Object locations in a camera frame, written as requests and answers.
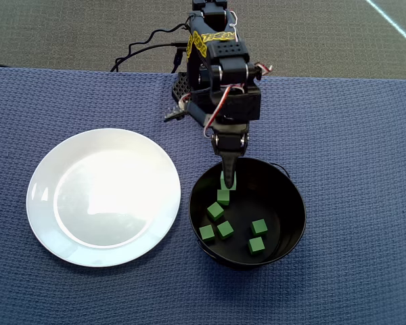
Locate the black metal bucket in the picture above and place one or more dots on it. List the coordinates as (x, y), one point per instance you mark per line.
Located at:
(277, 203)

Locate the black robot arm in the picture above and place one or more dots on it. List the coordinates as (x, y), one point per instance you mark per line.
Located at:
(228, 50)

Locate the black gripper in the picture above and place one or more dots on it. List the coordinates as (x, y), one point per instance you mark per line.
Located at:
(231, 141)

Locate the white round plate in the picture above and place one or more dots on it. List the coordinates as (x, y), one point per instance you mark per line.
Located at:
(105, 203)

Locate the green cube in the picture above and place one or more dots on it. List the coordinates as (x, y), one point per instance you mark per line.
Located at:
(256, 246)
(222, 181)
(206, 233)
(225, 230)
(215, 211)
(259, 227)
(223, 198)

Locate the blue woven cloth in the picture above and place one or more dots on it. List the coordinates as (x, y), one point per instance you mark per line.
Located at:
(341, 169)

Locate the small wrist camera board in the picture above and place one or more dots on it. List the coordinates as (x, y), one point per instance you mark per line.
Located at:
(176, 114)

